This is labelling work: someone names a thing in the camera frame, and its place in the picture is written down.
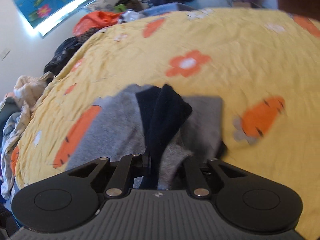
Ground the dark olive bag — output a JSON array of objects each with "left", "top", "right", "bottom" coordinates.
[{"left": 114, "top": 0, "right": 144, "bottom": 13}]

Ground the yellow carrot print bedsheet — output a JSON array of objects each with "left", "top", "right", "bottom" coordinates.
[{"left": 14, "top": 7, "right": 320, "bottom": 240}]

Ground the light blue towel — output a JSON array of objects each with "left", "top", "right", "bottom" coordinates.
[{"left": 141, "top": 2, "right": 198, "bottom": 17}]

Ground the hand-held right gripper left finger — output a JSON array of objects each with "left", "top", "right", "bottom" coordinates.
[{"left": 66, "top": 153, "right": 153, "bottom": 198}]

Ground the dark navy padded cloth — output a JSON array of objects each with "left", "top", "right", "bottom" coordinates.
[{"left": 44, "top": 36, "right": 87, "bottom": 77}]

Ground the cream quilt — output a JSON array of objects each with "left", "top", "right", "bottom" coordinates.
[{"left": 0, "top": 72, "right": 54, "bottom": 200}]

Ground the white crumpled cloth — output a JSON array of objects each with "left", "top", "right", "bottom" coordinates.
[{"left": 119, "top": 9, "right": 148, "bottom": 24}]

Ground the orange plastic bag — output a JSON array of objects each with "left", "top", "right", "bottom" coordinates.
[{"left": 73, "top": 10, "right": 125, "bottom": 37}]

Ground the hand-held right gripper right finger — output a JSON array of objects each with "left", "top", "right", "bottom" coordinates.
[{"left": 182, "top": 155, "right": 253, "bottom": 198}]

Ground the leopard print cloth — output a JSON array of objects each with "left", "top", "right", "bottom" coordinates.
[{"left": 75, "top": 27, "right": 100, "bottom": 43}]

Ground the navy and grey knit sweater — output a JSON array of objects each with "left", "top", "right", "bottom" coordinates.
[{"left": 65, "top": 84, "right": 228, "bottom": 191}]

